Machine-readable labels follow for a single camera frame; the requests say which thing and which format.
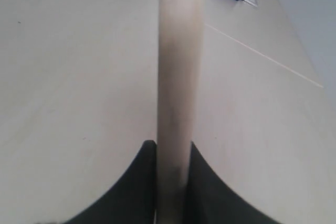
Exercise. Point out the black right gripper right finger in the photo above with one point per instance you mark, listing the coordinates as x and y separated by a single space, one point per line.
209 200

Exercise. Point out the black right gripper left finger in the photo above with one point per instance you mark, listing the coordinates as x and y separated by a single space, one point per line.
132 199

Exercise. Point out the wooden paint brush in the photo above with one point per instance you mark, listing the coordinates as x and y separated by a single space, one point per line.
181 29

